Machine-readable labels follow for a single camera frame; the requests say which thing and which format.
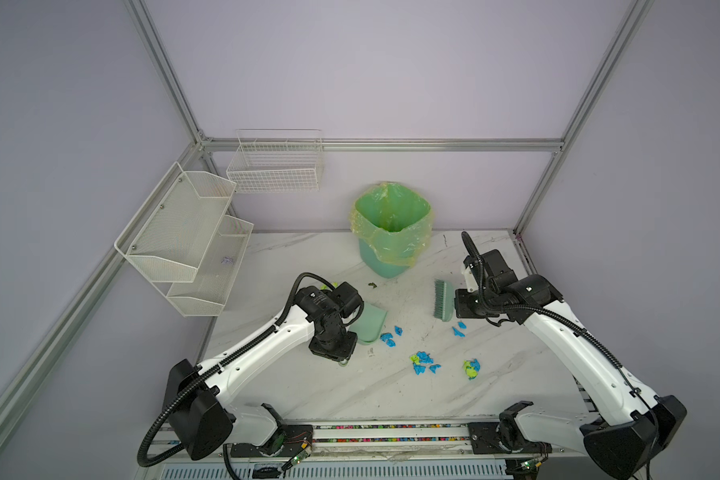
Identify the blue green scrap cluster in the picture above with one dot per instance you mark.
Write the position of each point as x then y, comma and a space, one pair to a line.
422, 362

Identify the yellow-green bin liner bag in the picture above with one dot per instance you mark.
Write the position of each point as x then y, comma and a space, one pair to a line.
391, 222

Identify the green hand brush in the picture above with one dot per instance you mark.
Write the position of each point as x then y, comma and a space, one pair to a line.
444, 300

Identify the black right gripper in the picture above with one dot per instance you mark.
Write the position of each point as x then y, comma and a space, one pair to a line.
458, 306

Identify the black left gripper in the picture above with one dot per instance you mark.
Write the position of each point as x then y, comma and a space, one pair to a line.
344, 353

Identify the aluminium frame post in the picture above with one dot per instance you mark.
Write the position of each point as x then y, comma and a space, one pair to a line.
148, 32

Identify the green plastic dustpan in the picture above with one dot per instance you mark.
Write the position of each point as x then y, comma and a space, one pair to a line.
368, 325

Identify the green trash bin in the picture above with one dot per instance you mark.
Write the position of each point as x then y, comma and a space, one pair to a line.
390, 240

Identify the white mesh wall shelf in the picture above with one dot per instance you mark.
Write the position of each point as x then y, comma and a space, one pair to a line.
186, 243

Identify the white wire wall basket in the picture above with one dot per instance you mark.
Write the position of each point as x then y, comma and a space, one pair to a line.
277, 161

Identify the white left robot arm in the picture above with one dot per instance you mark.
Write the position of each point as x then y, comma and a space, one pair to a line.
199, 413

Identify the green blue scrap ball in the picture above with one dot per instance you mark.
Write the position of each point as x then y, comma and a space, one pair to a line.
471, 368

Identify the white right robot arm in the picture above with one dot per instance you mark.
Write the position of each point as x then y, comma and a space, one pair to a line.
630, 424

